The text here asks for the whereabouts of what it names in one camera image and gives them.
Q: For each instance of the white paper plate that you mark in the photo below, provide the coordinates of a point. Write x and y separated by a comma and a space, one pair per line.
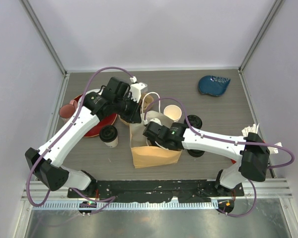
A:
93, 93

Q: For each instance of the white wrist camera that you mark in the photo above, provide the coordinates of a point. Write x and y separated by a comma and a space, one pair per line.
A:
137, 88
155, 120

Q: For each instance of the white paper cup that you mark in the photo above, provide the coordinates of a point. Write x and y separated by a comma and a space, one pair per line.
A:
195, 121
112, 144

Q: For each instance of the dark red round tray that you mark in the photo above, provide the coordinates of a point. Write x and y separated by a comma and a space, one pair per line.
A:
109, 120

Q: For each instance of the blue ceramic dish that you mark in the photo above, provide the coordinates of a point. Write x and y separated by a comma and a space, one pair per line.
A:
213, 85

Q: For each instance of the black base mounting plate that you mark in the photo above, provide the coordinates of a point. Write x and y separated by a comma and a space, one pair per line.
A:
159, 191

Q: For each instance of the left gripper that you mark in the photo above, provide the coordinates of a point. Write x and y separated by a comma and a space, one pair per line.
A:
134, 116

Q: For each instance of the stack of black cup lids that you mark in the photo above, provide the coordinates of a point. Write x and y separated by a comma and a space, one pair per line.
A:
195, 153

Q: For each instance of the brown cardboard cup carrier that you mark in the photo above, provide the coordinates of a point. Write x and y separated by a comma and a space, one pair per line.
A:
146, 100

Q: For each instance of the brown paper takeout bag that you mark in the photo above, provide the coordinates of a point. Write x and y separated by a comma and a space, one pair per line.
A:
143, 154

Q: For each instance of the pink glass mug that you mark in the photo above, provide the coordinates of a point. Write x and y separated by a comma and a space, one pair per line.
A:
67, 111

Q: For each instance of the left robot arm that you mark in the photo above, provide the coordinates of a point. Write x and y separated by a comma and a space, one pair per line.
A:
117, 97

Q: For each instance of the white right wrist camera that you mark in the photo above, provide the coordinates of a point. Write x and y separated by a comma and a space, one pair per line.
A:
155, 120

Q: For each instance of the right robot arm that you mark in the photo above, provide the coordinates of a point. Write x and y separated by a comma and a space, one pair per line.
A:
250, 153

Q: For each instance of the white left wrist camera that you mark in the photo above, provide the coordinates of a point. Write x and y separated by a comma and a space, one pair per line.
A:
137, 88

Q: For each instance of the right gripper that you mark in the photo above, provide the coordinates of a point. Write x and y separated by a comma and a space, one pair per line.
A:
152, 142

